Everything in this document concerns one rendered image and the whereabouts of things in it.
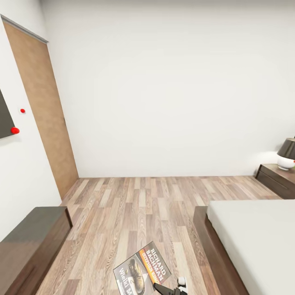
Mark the nightstand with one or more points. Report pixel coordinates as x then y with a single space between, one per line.
280 181

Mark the electric switch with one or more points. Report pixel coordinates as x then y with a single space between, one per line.
21 110

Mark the wall mounted tv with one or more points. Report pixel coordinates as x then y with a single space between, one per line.
7 127

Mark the bed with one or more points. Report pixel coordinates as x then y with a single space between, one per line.
249 244

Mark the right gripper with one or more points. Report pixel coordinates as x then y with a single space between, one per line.
167 291

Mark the bench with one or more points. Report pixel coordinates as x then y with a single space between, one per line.
29 250

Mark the hardback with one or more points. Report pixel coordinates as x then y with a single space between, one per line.
138 273

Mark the sliding door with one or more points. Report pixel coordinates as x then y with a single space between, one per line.
34 64

